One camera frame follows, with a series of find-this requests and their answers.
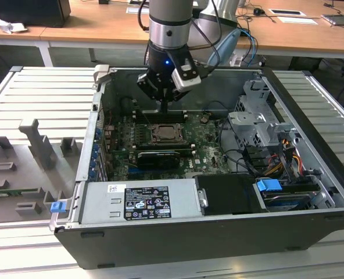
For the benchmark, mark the blue expansion slot clips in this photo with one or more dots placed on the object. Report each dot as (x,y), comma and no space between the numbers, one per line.
(95,152)

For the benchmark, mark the black RAM slot bank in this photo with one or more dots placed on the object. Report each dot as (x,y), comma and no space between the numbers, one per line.
(175,117)
(160,145)

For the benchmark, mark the grey power supply unit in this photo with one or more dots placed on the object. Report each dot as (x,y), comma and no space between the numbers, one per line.
(102,203)

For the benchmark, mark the black open PC case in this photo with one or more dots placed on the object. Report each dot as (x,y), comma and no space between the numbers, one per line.
(189,241)

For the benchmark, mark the grey flat laptop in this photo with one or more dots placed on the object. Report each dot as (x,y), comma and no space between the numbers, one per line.
(340,19)

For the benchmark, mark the hard disk in blue carrier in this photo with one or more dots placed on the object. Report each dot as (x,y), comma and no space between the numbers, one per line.
(268,185)

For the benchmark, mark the green RAM stick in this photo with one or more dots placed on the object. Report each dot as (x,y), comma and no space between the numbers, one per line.
(12,191)

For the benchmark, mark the blue case latch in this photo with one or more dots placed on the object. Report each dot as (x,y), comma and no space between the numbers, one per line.
(57,207)

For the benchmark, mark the grey parts rack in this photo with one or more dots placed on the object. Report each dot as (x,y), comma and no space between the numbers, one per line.
(21,174)

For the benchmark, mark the black plastic shroud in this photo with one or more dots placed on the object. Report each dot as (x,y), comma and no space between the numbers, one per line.
(227,194)

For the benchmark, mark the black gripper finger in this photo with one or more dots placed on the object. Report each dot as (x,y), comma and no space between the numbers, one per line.
(148,87)
(176,96)

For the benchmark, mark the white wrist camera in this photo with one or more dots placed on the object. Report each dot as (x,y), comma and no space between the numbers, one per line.
(186,82)

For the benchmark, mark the green motherboard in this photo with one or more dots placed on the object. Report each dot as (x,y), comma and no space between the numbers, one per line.
(209,154)

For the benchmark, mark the CPU socket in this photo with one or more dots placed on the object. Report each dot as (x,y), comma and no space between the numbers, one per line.
(152,140)

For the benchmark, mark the black box on desk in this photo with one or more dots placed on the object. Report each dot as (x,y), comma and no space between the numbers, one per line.
(29,11)

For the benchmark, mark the grey case release latch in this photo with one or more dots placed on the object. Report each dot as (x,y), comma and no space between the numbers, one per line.
(101,72)

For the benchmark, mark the white paper sheet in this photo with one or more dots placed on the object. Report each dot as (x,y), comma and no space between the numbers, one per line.
(298,20)

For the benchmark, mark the crumpled white paper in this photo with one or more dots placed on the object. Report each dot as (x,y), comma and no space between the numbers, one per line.
(7,26)

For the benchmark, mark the black computer mouse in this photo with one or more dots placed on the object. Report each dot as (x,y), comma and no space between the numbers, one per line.
(258,11)

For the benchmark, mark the black graphics card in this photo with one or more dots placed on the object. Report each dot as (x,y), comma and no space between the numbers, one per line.
(157,160)

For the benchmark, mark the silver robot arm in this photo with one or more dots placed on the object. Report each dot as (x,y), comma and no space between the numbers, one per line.
(169,11)

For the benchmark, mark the silver metal drive cage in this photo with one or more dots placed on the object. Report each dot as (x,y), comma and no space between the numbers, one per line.
(247,122)

